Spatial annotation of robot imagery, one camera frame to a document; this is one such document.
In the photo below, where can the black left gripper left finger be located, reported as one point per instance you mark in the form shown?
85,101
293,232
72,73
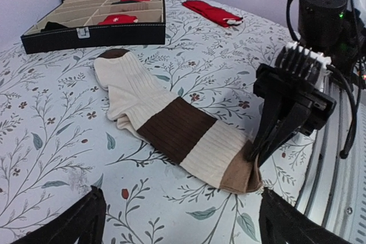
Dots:
83,222

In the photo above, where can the black sock in box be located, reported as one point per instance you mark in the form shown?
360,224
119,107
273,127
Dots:
53,26

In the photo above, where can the aluminium table edge rail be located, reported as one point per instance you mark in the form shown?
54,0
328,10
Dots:
333,193

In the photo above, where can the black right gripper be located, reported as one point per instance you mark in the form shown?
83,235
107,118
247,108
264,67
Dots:
289,107

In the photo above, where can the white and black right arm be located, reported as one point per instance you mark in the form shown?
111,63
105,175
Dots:
329,40

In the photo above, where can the red rolled sock front compartment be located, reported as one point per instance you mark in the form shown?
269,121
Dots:
117,19

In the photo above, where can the cream and brown striped sock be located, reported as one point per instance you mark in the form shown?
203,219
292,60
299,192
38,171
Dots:
204,146

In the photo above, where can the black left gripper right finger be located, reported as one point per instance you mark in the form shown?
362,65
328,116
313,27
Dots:
280,222

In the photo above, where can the floral patterned table mat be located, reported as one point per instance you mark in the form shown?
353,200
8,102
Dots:
56,141

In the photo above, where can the red folded sock on table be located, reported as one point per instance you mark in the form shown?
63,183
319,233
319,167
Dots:
214,14

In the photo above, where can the black compartment storage box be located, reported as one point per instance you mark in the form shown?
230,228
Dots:
82,17

